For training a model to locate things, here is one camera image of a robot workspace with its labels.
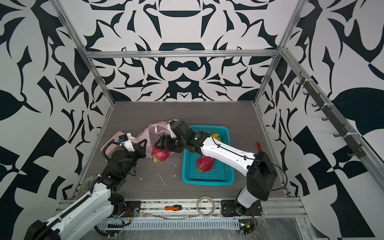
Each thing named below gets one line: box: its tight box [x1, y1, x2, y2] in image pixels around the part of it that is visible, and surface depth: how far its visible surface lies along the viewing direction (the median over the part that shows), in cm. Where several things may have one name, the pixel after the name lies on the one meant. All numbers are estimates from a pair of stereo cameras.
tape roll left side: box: [82, 175, 98, 192], surface depth 82 cm
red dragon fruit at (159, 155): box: [151, 146, 171, 163], surface depth 70 cm
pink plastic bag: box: [129, 119, 180, 152], surface depth 82 cm
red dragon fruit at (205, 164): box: [197, 155, 215, 173], surface depth 83 cm
